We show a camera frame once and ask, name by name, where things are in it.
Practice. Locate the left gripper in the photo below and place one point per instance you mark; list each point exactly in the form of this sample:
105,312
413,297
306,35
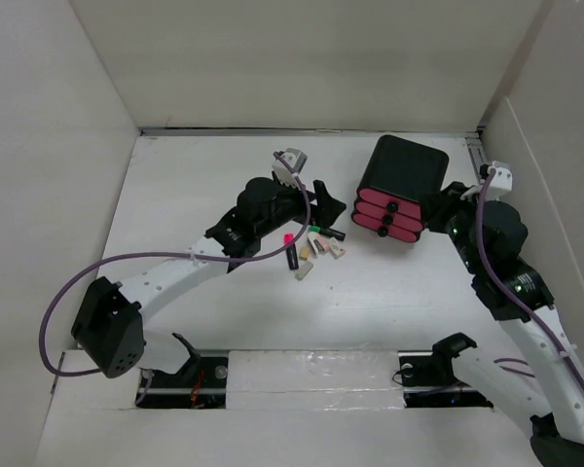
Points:
326,208

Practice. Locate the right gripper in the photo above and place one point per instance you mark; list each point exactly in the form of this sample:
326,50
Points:
435,205

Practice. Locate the green cap black marker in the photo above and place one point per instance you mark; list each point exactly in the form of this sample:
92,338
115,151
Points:
327,232

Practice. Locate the pink drawer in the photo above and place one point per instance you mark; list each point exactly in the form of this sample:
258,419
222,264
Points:
383,229
379,212
390,202

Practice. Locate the white black clip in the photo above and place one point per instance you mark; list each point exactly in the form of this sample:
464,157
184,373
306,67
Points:
315,245

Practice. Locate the black drawer cabinet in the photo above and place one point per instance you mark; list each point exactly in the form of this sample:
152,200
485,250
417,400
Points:
404,169

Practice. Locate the pink cap black marker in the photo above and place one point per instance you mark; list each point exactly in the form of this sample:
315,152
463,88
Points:
291,251

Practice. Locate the grey eraser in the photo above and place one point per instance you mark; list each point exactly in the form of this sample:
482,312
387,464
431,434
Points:
303,270

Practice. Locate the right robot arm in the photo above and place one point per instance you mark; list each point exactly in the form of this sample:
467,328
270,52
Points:
488,235

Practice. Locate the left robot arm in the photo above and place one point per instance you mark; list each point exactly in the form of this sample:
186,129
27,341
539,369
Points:
110,324

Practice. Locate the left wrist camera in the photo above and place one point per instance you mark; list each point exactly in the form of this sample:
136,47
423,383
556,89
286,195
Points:
287,166

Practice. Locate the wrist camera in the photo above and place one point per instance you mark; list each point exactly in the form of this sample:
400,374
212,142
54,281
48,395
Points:
499,178
287,166

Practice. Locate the aluminium rail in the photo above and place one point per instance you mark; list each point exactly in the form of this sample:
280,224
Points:
476,153

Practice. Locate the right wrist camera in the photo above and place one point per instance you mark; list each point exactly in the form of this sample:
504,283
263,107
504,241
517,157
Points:
499,178

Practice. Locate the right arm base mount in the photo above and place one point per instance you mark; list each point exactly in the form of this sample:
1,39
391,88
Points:
428,380

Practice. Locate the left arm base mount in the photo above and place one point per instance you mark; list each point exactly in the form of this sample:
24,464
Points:
200,384

